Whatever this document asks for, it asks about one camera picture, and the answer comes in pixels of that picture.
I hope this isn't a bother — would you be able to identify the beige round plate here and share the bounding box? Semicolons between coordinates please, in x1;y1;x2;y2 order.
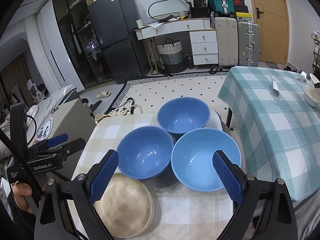
94;173;154;238

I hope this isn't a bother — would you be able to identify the large blue bowl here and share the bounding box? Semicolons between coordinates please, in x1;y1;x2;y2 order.
171;128;241;192

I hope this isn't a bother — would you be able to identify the medium blue bowl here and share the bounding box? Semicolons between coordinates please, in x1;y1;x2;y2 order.
117;126;174;180

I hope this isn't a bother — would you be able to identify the left hand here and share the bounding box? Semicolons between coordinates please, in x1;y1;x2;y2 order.
12;181;33;214

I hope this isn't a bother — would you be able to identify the grey cabinet panel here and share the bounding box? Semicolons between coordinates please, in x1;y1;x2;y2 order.
48;99;96;180

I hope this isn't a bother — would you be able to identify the black slipper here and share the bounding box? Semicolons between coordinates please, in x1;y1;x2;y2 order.
81;98;102;112

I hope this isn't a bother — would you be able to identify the teal plaid tablecloth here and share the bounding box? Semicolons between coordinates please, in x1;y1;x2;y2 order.
218;66;319;202

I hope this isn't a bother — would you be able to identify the printed canvas tote bag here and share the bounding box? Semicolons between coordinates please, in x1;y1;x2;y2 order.
94;98;143;124

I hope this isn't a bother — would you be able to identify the beige slipper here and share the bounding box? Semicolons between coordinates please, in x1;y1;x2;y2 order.
96;91;111;99

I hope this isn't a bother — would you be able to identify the light blue bowl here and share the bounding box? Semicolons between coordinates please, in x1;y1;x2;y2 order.
157;97;210;135

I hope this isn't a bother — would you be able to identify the clear plastic wrapped utensil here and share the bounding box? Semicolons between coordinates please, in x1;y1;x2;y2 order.
271;75;283;103

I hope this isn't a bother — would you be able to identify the white black-diamond rug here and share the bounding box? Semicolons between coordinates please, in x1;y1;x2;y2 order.
111;72;228;117

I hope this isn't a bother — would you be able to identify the white bowl on table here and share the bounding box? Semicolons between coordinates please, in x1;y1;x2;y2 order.
304;74;320;108

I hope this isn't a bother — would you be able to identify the black water bottle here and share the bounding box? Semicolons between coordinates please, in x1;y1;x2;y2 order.
187;53;195;69

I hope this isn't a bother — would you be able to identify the black refrigerator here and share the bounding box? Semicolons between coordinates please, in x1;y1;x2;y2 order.
88;0;149;83

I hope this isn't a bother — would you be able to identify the white drawer cabinet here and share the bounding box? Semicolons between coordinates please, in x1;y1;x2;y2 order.
189;29;218;65

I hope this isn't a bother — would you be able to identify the woven laundry basket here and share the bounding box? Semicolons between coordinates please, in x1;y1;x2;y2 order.
156;38;187;74

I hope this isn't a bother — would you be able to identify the silver grey suitcase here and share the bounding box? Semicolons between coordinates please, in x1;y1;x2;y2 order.
237;21;260;67

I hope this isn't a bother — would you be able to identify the white desk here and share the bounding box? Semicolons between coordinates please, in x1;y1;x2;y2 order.
135;18;211;40

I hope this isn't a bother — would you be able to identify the beige suitcase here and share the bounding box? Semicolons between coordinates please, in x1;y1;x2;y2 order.
214;17;238;67

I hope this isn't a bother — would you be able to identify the wooden door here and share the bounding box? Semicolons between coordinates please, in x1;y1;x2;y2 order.
251;0;289;64

